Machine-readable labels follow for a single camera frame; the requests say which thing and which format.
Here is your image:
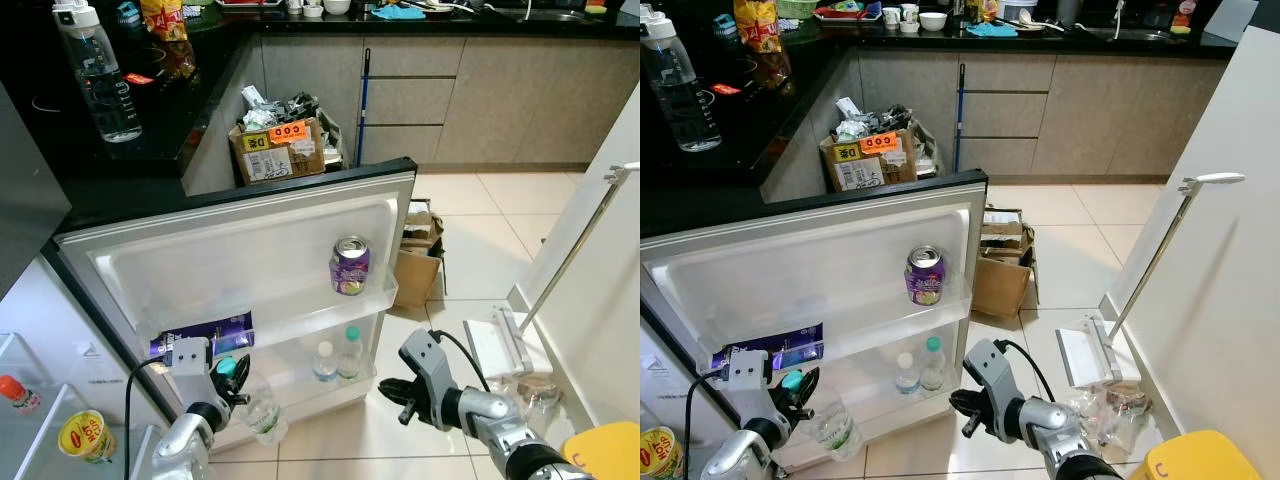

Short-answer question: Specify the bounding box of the white lined fridge door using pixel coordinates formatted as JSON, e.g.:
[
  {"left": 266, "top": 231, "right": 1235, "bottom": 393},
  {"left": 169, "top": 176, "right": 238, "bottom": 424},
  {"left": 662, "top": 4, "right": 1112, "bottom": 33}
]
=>
[
  {"left": 55, "top": 157, "right": 419, "bottom": 451},
  {"left": 640, "top": 170, "right": 989, "bottom": 471}
]

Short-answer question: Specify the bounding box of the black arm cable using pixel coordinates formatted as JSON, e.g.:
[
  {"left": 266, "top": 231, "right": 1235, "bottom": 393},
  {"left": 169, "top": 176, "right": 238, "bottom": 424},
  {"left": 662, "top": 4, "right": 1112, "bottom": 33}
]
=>
[
  {"left": 995, "top": 338, "right": 1051, "bottom": 406},
  {"left": 432, "top": 328, "right": 493, "bottom": 393},
  {"left": 685, "top": 372, "right": 731, "bottom": 480},
  {"left": 123, "top": 358, "right": 176, "bottom": 480}
]

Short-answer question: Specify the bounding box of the purple drink can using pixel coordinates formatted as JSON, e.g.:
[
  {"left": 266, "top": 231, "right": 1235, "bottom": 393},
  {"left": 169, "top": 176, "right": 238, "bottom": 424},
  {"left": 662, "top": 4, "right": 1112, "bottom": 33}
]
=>
[
  {"left": 906, "top": 246, "right": 947, "bottom": 306},
  {"left": 330, "top": 236, "right": 372, "bottom": 296}
]

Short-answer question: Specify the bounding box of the crumpled paper trash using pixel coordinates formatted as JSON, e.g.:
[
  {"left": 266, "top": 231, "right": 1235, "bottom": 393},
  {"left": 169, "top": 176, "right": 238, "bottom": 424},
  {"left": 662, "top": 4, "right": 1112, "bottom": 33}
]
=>
[
  {"left": 240, "top": 85, "right": 319, "bottom": 131},
  {"left": 832, "top": 97, "right": 906, "bottom": 141}
]

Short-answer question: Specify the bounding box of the small brown cardboard box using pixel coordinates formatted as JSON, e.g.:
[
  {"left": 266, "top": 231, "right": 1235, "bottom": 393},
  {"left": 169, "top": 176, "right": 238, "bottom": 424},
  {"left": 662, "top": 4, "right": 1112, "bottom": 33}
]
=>
[
  {"left": 392, "top": 248, "right": 443, "bottom": 309},
  {"left": 972, "top": 255, "right": 1036, "bottom": 319}
]

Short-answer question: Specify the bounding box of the cardboard box with orange sticker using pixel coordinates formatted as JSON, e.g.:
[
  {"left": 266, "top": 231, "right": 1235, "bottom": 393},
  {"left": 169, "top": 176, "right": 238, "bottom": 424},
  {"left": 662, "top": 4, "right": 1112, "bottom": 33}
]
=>
[
  {"left": 820, "top": 130, "right": 936, "bottom": 193},
  {"left": 230, "top": 118, "right": 341, "bottom": 186}
]

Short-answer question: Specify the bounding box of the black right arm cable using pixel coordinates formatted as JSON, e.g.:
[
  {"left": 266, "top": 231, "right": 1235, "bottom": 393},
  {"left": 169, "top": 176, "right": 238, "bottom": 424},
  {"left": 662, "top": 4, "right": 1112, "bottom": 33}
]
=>
[
  {"left": 432, "top": 328, "right": 493, "bottom": 393},
  {"left": 995, "top": 338, "right": 1051, "bottom": 406}
]

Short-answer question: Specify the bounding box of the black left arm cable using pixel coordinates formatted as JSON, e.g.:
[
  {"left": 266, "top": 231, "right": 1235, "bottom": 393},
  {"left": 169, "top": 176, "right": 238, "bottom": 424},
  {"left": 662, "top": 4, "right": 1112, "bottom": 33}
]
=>
[
  {"left": 123, "top": 358, "right": 176, "bottom": 480},
  {"left": 685, "top": 372, "right": 731, "bottom": 480}
]

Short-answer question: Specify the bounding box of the yellow cup noodle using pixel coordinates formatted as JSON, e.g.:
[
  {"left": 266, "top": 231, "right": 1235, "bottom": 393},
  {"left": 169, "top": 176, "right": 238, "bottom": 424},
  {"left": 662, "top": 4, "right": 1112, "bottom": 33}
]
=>
[
  {"left": 640, "top": 427, "right": 686, "bottom": 479},
  {"left": 57, "top": 410, "right": 118, "bottom": 464}
]

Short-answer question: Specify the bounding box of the orange-capped small bottle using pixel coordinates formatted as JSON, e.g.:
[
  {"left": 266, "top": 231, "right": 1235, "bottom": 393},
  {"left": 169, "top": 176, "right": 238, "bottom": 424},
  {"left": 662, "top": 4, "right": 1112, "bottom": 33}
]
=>
[{"left": 0, "top": 375, "right": 41, "bottom": 413}]

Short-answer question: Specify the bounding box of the large clear white-lidded bottle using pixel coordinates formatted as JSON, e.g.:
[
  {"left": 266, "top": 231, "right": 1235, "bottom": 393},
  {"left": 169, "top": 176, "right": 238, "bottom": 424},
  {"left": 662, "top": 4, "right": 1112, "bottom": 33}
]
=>
[
  {"left": 640, "top": 5, "right": 723, "bottom": 153},
  {"left": 52, "top": 0, "right": 144, "bottom": 144}
]

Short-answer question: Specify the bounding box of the yellow red snack bag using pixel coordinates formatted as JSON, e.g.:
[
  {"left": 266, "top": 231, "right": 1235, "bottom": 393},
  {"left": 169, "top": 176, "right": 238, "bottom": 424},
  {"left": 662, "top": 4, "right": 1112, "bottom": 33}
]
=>
[
  {"left": 140, "top": 0, "right": 191, "bottom": 43},
  {"left": 733, "top": 0, "right": 784, "bottom": 56}
]

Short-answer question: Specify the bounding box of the clear crumpled plastic bag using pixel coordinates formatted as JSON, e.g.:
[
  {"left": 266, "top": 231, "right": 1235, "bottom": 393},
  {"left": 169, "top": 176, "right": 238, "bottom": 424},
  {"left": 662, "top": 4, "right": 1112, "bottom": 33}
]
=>
[
  {"left": 490, "top": 372, "right": 566, "bottom": 426},
  {"left": 1060, "top": 380, "right": 1151, "bottom": 446}
]

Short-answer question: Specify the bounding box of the grey freezer door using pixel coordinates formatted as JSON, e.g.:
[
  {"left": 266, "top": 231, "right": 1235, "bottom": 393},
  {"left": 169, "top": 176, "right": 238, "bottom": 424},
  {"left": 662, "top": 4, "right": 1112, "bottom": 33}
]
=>
[{"left": 0, "top": 85, "right": 73, "bottom": 301}]

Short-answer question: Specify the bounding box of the yellow plastic container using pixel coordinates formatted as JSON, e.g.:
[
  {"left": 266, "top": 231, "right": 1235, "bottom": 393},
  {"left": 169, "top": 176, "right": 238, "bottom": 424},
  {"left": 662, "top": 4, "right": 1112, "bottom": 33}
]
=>
[
  {"left": 1130, "top": 430, "right": 1263, "bottom": 480},
  {"left": 562, "top": 420, "right": 641, "bottom": 480}
]

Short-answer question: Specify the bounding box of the blue handled broom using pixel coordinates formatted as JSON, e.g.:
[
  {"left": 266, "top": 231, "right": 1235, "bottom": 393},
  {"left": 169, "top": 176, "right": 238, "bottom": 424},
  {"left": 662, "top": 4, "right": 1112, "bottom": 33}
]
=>
[
  {"left": 357, "top": 48, "right": 371, "bottom": 171},
  {"left": 953, "top": 63, "right": 967, "bottom": 173}
]

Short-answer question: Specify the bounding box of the grey kitchen cabinet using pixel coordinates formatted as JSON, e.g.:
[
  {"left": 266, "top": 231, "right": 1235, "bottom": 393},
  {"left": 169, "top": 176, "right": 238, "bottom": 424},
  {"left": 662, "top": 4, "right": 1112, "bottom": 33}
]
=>
[
  {"left": 185, "top": 35, "right": 641, "bottom": 196},
  {"left": 760, "top": 50, "right": 1231, "bottom": 201}
]

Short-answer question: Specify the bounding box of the purple chocolate bar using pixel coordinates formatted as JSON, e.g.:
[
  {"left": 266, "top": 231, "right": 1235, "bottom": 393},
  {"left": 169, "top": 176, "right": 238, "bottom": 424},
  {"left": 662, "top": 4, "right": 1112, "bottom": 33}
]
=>
[
  {"left": 150, "top": 311, "right": 255, "bottom": 359},
  {"left": 712, "top": 323, "right": 824, "bottom": 371}
]

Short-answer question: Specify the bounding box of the white fridge body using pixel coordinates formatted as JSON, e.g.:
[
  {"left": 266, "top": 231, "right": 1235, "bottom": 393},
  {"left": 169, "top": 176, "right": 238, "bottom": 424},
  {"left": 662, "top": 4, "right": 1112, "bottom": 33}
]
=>
[
  {"left": 640, "top": 320, "right": 721, "bottom": 480},
  {"left": 0, "top": 255, "right": 166, "bottom": 480}
]

